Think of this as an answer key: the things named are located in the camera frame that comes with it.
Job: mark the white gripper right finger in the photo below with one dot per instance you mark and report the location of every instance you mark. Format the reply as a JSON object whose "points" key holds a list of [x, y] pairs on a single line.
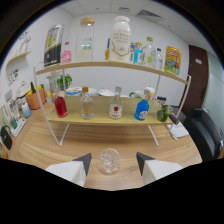
{"points": [[156, 170]]}

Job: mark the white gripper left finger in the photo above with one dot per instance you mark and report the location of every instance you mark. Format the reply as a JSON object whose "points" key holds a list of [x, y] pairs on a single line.
{"points": [[71, 170]]}

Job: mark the blue liquid bottle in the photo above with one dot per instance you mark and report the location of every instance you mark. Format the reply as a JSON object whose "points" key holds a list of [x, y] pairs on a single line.
{"points": [[142, 110]]}

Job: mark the white milk bottle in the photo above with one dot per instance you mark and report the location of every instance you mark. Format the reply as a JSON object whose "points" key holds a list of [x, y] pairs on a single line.
{"points": [[120, 40]]}

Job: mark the clear glass cup with ice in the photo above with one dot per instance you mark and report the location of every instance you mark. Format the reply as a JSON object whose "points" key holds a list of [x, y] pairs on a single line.
{"points": [[108, 161]]}

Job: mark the green cup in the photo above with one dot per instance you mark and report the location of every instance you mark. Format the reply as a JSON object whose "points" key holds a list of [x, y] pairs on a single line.
{"points": [[13, 122]]}

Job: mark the blue and white cup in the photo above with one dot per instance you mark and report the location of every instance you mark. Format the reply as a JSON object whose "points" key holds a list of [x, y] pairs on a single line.
{"points": [[26, 110]]}

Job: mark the black chair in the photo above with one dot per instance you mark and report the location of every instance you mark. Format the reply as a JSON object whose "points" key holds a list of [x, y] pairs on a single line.
{"points": [[203, 133]]}

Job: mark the red liquid glass bottle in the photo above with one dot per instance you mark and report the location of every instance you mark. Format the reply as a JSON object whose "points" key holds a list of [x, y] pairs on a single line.
{"points": [[61, 107]]}

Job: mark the white tray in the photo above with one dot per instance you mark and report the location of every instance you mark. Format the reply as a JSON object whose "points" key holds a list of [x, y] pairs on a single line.
{"points": [[18, 127]]}

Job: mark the black kettle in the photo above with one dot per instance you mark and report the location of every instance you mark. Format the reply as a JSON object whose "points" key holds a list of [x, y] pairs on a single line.
{"points": [[6, 138]]}

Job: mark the clear bottle with red label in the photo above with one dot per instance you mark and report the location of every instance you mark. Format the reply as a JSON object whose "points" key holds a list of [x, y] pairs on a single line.
{"points": [[116, 108]]}

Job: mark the white tub with yellow label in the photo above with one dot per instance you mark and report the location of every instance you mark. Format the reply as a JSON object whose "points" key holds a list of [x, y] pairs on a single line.
{"points": [[150, 92]]}

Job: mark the white bowl with blue rim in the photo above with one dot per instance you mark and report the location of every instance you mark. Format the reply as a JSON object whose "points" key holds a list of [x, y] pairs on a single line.
{"points": [[73, 91]]}

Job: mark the orange storage basket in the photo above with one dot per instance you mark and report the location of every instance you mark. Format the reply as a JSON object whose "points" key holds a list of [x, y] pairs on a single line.
{"points": [[35, 100]]}

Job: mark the green potted plant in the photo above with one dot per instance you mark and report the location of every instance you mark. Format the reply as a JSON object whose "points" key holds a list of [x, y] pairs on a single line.
{"points": [[66, 81]]}

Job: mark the brown door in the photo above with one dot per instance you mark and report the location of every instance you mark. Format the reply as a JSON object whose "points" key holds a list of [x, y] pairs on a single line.
{"points": [[197, 80]]}

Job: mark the yellow snack bag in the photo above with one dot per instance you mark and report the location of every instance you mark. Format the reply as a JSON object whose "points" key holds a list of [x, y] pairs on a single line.
{"points": [[172, 60]]}

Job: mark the small pink bottle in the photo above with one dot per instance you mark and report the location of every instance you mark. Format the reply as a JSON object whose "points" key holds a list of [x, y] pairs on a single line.
{"points": [[66, 55]]}

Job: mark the small light blue bottle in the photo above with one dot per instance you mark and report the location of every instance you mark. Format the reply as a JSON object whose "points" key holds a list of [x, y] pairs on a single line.
{"points": [[138, 55]]}

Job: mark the clear bottle with green cap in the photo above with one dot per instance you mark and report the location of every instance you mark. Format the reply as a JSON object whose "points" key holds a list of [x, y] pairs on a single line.
{"points": [[148, 53]]}

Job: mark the black snack packet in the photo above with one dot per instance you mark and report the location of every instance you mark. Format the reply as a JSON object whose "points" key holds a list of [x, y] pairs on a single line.
{"points": [[53, 46]]}

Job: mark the ceiling air vent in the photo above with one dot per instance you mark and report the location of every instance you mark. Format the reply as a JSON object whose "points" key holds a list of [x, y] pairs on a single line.
{"points": [[149, 13]]}

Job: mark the white frame wooden two-tier shelf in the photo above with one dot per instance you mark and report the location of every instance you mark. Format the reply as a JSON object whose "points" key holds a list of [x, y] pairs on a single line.
{"points": [[106, 115]]}

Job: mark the wooden wall shelf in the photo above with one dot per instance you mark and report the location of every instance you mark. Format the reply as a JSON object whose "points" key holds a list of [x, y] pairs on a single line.
{"points": [[19, 56]]}

